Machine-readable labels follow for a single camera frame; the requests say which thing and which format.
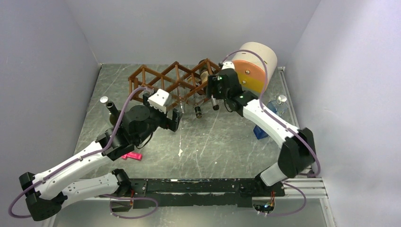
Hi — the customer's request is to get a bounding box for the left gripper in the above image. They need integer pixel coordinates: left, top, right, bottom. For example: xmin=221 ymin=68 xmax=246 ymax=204
xmin=136 ymin=93 xmax=183 ymax=144

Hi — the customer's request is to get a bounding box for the clear tall glass bottle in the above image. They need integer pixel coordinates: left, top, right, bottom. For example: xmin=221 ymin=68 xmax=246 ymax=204
xmin=158 ymin=94 xmax=175 ymax=118

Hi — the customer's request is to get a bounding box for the clear square labelled liquor bottle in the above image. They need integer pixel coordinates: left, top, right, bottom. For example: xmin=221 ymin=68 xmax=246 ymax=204
xmin=187 ymin=78 xmax=205 ymax=119

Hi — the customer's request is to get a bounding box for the olive green wine bottle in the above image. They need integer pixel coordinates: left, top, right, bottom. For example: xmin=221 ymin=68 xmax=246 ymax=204
xmin=198 ymin=59 xmax=220 ymax=111

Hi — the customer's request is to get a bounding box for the brown wooden wine rack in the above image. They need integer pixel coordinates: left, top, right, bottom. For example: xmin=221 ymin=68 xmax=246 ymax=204
xmin=128 ymin=59 xmax=221 ymax=108

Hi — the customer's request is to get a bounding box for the dark green wine bottle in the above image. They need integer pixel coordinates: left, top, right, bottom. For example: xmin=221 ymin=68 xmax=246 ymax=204
xmin=105 ymin=101 xmax=121 ymax=126

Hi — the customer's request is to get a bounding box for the blue square bottle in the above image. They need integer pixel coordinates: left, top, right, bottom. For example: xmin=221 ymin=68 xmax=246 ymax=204
xmin=253 ymin=95 xmax=289 ymax=140

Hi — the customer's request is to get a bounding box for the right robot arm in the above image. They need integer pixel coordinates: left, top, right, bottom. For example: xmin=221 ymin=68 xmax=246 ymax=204
xmin=207 ymin=69 xmax=317 ymax=196

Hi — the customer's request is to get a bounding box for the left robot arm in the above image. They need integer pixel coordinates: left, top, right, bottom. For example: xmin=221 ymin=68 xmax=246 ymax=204
xmin=19 ymin=101 xmax=182 ymax=221

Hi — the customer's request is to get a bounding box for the silver round bottle cap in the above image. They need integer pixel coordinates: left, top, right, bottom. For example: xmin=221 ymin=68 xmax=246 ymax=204
xmin=99 ymin=96 xmax=109 ymax=104

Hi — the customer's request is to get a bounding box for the cream orange yellow cylinder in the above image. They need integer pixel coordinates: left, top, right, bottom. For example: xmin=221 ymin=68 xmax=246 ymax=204
xmin=231 ymin=42 xmax=278 ymax=96

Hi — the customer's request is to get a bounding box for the pink plastic tool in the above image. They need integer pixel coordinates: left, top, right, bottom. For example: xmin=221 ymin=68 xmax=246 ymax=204
xmin=122 ymin=152 xmax=142 ymax=161

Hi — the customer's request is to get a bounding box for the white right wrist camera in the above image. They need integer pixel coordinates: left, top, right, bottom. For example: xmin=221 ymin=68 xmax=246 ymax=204
xmin=221 ymin=61 xmax=235 ymax=70

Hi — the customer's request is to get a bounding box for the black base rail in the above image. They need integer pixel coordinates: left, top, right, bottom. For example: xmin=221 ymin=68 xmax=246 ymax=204
xmin=75 ymin=178 xmax=326 ymax=209

